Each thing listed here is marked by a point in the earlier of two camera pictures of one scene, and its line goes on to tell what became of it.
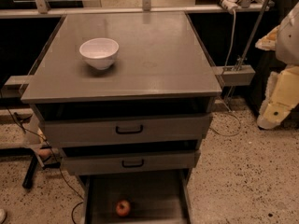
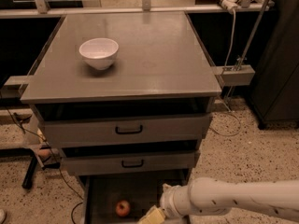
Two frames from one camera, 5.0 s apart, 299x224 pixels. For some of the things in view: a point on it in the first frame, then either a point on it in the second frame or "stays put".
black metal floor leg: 28,177 stays put
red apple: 122,208 stays put
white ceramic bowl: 100,51 stays put
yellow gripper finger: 268,42 → 166,188
